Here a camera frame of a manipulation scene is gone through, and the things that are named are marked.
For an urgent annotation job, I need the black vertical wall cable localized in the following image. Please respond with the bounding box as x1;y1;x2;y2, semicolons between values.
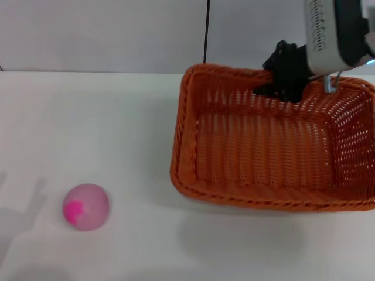
203;0;212;64

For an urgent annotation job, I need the pink soft ball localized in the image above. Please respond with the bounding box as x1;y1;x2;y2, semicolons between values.
62;183;110;232

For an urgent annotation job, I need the orange woven plastic basket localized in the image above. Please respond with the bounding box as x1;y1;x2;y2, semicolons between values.
169;63;375;213

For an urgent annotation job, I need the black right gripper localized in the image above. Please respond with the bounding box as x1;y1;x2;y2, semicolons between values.
253;40;319;104

